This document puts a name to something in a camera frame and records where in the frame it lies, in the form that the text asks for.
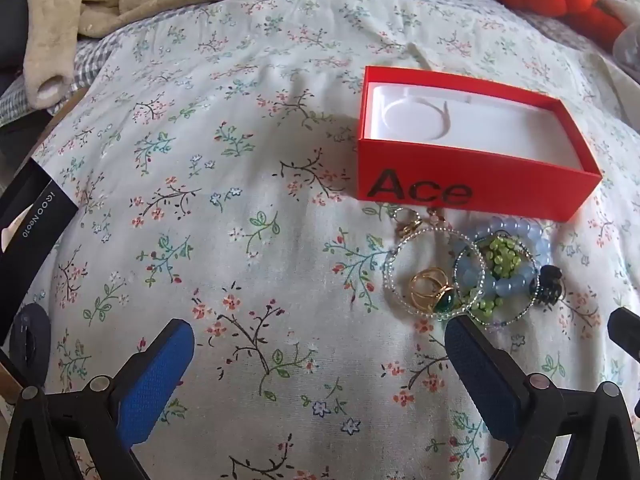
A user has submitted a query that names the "black phone box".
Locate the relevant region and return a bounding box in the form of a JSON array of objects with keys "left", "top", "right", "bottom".
[{"left": 0, "top": 158, "right": 80, "bottom": 347}]

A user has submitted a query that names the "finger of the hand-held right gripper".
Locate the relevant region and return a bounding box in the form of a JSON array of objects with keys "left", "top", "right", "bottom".
[{"left": 606, "top": 307, "right": 640, "bottom": 362}]

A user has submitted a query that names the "floral bedsheet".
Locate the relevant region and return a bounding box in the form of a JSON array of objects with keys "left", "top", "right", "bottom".
[{"left": 30, "top": 0, "right": 640, "bottom": 480}]

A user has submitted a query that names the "clear beaded bracelet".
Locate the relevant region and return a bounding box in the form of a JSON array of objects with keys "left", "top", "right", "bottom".
[{"left": 383, "top": 226, "right": 487, "bottom": 319}]

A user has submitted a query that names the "blue bead bracelet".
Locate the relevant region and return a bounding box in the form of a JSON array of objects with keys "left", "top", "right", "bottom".
[{"left": 454, "top": 215, "right": 553, "bottom": 302}]

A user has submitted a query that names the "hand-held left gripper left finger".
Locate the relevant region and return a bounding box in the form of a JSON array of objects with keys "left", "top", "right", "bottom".
[{"left": 5, "top": 317, "right": 197, "bottom": 480}]

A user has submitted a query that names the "gold ring with green stone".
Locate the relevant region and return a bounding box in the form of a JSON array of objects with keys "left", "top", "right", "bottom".
[{"left": 424, "top": 284, "right": 457, "bottom": 314}]

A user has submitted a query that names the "plain gold ring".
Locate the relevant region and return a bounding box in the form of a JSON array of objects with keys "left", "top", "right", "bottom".
[{"left": 410, "top": 268, "right": 445, "bottom": 297}]

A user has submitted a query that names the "red cardboard box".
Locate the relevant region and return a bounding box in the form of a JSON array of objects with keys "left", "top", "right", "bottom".
[{"left": 356, "top": 65, "right": 603, "bottom": 222}]

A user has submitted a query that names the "small pearl bead ring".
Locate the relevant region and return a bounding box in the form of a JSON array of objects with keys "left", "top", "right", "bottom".
[{"left": 452, "top": 241, "right": 489, "bottom": 309}]

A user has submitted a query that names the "green bead bracelet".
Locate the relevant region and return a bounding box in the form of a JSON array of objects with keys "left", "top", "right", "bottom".
[{"left": 469, "top": 236, "right": 532, "bottom": 319}]

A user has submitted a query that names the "black hair claw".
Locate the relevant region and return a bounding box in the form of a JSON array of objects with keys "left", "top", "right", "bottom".
[{"left": 531, "top": 264, "right": 567, "bottom": 309}]

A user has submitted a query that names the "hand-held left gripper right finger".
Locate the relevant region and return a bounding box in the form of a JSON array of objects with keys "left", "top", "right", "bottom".
[{"left": 444, "top": 314, "right": 640, "bottom": 480}]

